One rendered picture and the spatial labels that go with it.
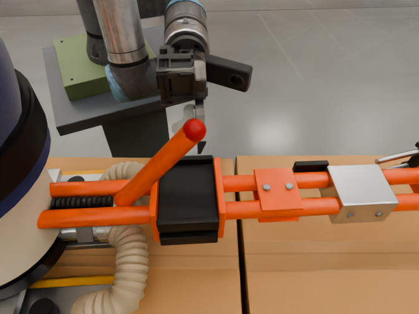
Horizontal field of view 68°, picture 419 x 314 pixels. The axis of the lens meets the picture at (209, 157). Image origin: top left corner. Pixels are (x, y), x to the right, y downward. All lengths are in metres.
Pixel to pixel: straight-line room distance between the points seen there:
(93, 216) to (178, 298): 0.17
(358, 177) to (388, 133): 1.89
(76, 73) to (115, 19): 0.48
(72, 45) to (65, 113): 0.32
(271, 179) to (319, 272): 0.18
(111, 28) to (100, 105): 0.42
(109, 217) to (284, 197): 0.20
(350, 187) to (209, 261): 0.23
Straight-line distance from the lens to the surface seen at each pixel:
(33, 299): 0.50
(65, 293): 0.48
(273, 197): 0.38
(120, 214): 0.38
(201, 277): 0.48
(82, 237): 0.45
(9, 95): 0.31
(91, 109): 1.07
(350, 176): 0.43
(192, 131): 0.29
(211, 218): 0.35
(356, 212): 0.42
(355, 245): 0.55
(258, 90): 2.37
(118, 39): 0.71
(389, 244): 0.58
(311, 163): 0.43
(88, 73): 1.13
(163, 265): 0.49
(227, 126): 2.05
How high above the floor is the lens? 1.40
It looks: 49 degrees down
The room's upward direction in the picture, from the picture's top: 1 degrees clockwise
